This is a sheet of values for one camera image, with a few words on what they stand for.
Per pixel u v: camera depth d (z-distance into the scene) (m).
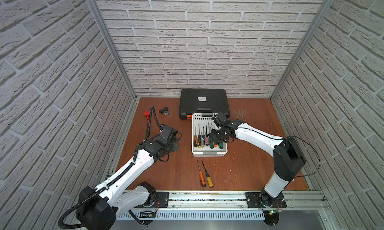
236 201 0.76
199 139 0.93
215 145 0.86
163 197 0.74
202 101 1.10
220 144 0.90
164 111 1.10
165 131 0.60
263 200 0.66
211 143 0.92
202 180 0.79
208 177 0.80
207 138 0.94
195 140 0.93
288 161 0.46
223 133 0.64
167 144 0.59
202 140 0.92
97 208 0.37
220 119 0.70
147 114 1.09
